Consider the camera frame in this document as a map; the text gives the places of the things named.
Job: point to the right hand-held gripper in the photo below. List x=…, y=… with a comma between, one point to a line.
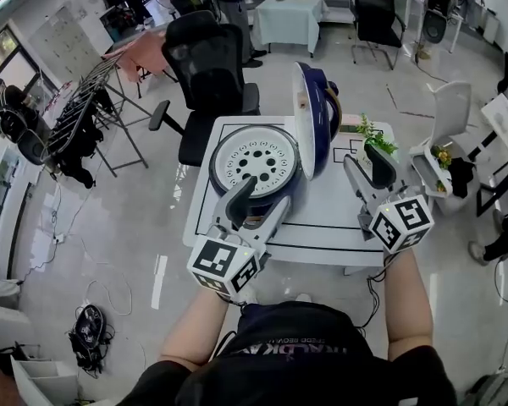
x=402, y=222

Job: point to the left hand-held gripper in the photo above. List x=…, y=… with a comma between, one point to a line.
x=220, y=260

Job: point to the navy blue rice cooker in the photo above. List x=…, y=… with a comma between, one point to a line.
x=321, y=116

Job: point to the person's left forearm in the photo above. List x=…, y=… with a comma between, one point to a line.
x=194, y=332

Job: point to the person's right forearm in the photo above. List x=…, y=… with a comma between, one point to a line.
x=406, y=303

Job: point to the white divided storage bin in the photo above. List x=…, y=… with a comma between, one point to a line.
x=42, y=379

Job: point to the potted green plant white pot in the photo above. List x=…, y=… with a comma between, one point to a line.
x=377, y=138

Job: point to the white perforated steamer tray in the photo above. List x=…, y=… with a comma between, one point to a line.
x=254, y=146

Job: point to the yellow flower bunch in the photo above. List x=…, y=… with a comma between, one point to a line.
x=442, y=157

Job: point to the person's left white shoe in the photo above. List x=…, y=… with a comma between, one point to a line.
x=249, y=295

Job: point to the person's white shoe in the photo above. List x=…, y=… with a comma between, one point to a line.
x=303, y=298
x=249, y=295

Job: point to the black cloth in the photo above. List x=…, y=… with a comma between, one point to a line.
x=461, y=176

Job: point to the person's right white shoe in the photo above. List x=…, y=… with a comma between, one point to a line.
x=303, y=298

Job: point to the white plastic chair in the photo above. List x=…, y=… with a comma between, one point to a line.
x=451, y=108

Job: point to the black mesh office chair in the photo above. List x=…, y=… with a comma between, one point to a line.
x=211, y=83

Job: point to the white desk with black legs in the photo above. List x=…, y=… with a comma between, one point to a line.
x=504, y=116

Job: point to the person's black shirt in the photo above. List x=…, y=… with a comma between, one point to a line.
x=296, y=370

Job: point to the black visitor chair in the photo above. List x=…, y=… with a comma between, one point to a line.
x=374, y=11

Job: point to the table with pale green cloth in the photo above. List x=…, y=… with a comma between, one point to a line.
x=288, y=19

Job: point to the black hanging clothes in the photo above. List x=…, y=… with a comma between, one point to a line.
x=78, y=142

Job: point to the pink cloth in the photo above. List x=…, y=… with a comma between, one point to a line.
x=144, y=53

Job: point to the white power strip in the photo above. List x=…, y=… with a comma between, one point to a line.
x=59, y=238

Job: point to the metal drying rack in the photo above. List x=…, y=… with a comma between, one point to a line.
x=84, y=87

